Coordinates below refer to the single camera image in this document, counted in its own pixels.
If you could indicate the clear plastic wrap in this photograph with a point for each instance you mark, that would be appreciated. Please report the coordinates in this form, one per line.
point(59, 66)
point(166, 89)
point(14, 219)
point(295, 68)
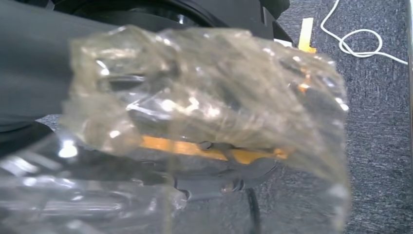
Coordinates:
point(209, 97)

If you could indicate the black robot body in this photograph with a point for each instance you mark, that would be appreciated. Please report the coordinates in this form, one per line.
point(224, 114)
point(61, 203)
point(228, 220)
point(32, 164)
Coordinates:
point(226, 13)

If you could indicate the yellow floor tape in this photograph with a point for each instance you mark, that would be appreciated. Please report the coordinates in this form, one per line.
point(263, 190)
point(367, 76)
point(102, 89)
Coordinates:
point(306, 35)

